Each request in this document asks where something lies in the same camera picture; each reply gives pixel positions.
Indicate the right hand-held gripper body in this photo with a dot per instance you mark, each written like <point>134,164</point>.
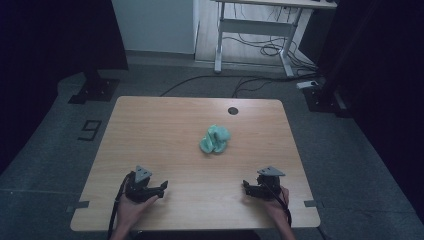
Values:
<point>268,185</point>

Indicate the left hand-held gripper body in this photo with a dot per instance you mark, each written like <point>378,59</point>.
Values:
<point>138,186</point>

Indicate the green cloth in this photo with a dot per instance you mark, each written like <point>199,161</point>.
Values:
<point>215,138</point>

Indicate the person's right hand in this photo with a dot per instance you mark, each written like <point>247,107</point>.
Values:
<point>275,208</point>

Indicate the person's left hand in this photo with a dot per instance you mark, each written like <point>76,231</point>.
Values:
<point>131,210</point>

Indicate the grey tape strip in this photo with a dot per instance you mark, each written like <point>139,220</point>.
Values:
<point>78,206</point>
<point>312,203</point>

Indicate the black table grommet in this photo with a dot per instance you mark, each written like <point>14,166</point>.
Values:
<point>233,111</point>

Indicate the black stand base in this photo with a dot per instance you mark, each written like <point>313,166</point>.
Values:
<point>95,89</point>
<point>325,100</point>

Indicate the white power strip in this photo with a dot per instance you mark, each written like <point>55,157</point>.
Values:
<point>306,84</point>

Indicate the dark curtain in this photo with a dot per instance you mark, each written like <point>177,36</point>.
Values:
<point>50,50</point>
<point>383,66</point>

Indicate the white desk frame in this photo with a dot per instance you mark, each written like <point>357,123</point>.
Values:
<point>253,27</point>

